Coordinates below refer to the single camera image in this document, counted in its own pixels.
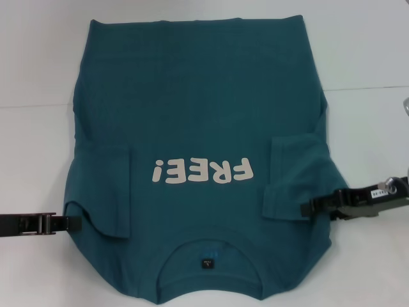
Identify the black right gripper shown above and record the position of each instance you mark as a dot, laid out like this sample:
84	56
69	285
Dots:
367	203

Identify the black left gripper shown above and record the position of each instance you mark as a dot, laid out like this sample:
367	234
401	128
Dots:
25	224

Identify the teal FREE print t-shirt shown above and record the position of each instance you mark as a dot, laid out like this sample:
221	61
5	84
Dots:
204	96

